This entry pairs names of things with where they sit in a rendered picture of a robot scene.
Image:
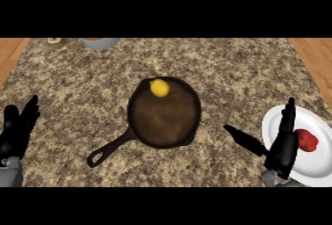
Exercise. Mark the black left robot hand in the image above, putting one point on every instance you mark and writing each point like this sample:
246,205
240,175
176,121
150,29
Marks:
14,132

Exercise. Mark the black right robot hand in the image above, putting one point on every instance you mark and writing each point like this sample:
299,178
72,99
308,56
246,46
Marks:
283,146

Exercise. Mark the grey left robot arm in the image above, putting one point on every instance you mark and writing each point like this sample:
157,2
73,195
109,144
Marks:
10,173

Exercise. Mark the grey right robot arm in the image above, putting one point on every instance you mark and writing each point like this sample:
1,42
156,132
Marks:
280,180

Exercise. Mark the white plate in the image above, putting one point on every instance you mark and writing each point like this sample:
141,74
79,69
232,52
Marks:
318,164

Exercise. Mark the dark cast iron pan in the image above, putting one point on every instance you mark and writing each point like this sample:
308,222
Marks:
165,115

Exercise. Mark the yellow lemon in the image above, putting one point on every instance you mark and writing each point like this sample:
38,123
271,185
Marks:
160,88

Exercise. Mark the red fruit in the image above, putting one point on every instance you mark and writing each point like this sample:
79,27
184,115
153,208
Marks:
308,141

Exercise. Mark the pale beige bottle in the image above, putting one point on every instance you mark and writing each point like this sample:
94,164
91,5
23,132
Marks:
58,42

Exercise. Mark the grey bowl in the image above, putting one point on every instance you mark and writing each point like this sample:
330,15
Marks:
101,43

